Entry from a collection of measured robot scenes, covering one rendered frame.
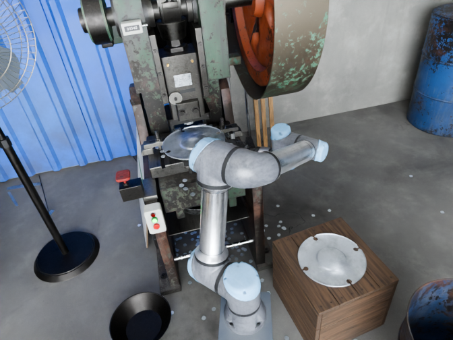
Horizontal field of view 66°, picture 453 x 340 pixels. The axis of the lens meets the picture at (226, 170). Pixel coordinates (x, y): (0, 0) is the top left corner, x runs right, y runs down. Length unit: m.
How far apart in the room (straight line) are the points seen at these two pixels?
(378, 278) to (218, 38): 1.16
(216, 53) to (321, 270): 1.00
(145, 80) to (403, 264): 1.63
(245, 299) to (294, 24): 0.88
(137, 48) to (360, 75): 2.37
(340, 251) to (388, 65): 2.21
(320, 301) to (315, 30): 1.01
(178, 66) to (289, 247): 0.94
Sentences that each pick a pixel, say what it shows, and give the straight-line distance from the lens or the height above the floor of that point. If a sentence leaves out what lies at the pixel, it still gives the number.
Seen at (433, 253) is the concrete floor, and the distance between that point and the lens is 2.29.
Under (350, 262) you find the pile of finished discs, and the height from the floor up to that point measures 0.35.
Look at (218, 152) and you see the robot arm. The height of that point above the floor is 1.08.
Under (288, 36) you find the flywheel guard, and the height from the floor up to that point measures 1.27.
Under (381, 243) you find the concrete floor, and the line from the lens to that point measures 2.25.
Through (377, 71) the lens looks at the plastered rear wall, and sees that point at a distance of 3.49.
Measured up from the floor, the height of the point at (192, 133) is 0.78.
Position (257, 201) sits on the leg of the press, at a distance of 1.67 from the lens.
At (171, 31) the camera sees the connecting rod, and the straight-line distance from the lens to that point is 1.49.
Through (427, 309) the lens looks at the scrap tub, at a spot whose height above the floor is 0.30.
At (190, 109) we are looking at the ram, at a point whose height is 0.94.
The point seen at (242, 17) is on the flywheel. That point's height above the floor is 1.19.
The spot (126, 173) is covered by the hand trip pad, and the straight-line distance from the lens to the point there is 1.55.
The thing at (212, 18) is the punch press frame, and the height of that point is 1.30.
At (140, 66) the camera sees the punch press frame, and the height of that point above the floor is 1.17.
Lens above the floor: 1.62
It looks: 37 degrees down
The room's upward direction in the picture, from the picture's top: 6 degrees counter-clockwise
